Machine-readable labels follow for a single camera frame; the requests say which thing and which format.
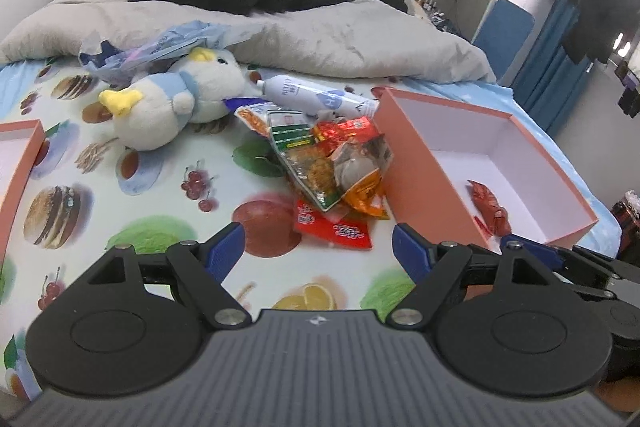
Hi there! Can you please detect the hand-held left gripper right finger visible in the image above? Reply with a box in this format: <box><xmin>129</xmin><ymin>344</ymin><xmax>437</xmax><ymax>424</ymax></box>
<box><xmin>391</xmin><ymin>223</ymin><xmax>556</xmax><ymax>328</ymax></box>

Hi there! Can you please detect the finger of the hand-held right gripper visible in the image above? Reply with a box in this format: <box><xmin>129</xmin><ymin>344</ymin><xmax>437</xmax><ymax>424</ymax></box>
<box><xmin>500</xmin><ymin>233</ymin><xmax>623</xmax><ymax>303</ymax></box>

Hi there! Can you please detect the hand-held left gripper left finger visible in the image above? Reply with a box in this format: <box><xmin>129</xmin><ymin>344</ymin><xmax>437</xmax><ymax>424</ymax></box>
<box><xmin>87</xmin><ymin>222</ymin><xmax>253</xmax><ymax>328</ymax></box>

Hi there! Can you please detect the dark red snack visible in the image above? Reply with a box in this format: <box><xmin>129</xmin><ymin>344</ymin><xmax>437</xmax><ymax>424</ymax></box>
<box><xmin>467</xmin><ymin>179</ymin><xmax>512</xmax><ymax>238</ymax></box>

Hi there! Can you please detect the pink cardboard box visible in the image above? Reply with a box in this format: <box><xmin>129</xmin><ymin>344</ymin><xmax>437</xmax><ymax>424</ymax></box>
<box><xmin>372</xmin><ymin>87</ymin><xmax>600</xmax><ymax>253</ymax></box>

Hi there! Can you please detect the clear snack packet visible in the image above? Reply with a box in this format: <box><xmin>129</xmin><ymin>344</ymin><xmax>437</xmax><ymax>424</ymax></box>
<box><xmin>332</xmin><ymin>134</ymin><xmax>393</xmax><ymax>192</ymax></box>

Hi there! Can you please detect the green snack packet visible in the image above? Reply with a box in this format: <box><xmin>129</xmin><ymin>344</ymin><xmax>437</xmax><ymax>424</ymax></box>
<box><xmin>266</xmin><ymin>109</ymin><xmax>346</xmax><ymax>212</ymax></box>

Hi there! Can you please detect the orange striped snack packet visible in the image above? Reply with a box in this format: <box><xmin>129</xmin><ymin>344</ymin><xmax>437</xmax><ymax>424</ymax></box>
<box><xmin>235</xmin><ymin>103</ymin><xmax>278</xmax><ymax>138</ymax></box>

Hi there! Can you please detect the shiny red foil snack packet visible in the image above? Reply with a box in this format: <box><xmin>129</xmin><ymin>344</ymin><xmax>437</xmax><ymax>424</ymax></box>
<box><xmin>312</xmin><ymin>117</ymin><xmax>381</xmax><ymax>152</ymax></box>

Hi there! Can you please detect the food print bed sheet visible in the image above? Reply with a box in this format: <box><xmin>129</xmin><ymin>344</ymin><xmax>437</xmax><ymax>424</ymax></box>
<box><xmin>0</xmin><ymin>57</ymin><xmax>623</xmax><ymax>408</ymax></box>

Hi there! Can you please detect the white duck plush toy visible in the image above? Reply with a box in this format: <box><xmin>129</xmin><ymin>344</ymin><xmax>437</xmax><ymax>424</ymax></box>
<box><xmin>98</xmin><ymin>47</ymin><xmax>248</xmax><ymax>152</ymax></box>

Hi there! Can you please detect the white spray bottle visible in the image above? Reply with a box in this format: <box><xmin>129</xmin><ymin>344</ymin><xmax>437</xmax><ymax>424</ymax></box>
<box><xmin>250</xmin><ymin>74</ymin><xmax>378</xmax><ymax>118</ymax></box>

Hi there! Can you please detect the blue curtain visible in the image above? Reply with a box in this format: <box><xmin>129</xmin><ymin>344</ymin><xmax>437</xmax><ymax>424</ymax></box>
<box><xmin>512</xmin><ymin>0</ymin><xmax>593</xmax><ymax>138</ymax></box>

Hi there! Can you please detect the blue plastic bag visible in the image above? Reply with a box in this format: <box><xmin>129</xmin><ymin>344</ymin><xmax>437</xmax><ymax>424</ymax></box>
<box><xmin>79</xmin><ymin>21</ymin><xmax>233</xmax><ymax>85</ymax></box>

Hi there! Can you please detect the pink box lid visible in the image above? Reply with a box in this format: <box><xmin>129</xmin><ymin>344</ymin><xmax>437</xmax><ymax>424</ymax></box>
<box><xmin>0</xmin><ymin>119</ymin><xmax>47</xmax><ymax>258</ymax></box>

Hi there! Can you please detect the blue padded board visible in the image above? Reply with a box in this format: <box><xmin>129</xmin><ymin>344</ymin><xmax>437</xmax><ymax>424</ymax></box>
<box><xmin>472</xmin><ymin>0</ymin><xmax>536</xmax><ymax>85</ymax></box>

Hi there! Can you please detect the grey blanket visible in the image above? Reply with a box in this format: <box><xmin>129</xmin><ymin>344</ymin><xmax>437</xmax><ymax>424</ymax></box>
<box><xmin>0</xmin><ymin>0</ymin><xmax>498</xmax><ymax>84</ymax></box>

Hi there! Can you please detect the cluster of small bottles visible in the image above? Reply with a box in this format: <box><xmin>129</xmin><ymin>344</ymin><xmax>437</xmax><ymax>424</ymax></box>
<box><xmin>415</xmin><ymin>0</ymin><xmax>458</xmax><ymax>32</ymax></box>

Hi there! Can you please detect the black hanging coat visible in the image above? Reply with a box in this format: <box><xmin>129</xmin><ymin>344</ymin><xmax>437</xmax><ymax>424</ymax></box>
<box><xmin>562</xmin><ymin>0</ymin><xmax>640</xmax><ymax>65</ymax></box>

